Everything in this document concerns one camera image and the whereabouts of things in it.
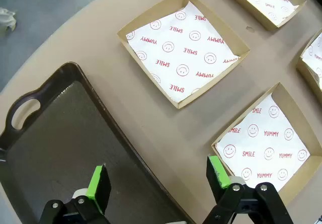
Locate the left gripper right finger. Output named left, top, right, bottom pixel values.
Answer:
left=202, top=155, right=294, bottom=224

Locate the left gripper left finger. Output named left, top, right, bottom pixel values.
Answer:
left=39, top=164, right=112, bottom=224

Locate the white smiley print paper liner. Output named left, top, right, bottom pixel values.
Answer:
left=215, top=94, right=312, bottom=188
left=301, top=32, right=322, bottom=79
left=227, top=0, right=300, bottom=28
left=125, top=0, right=241, bottom=104

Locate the brown cardboard food box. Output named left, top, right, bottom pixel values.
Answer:
left=293, top=29, right=322, bottom=98
left=217, top=0, right=307, bottom=31
left=117, top=0, right=251, bottom=110
left=211, top=82, right=322, bottom=206

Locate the white crumpled cloth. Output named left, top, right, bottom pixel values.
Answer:
left=0, top=7, right=17, bottom=36

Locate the dark brown handled serving tray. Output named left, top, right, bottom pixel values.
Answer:
left=0, top=61, right=194, bottom=224

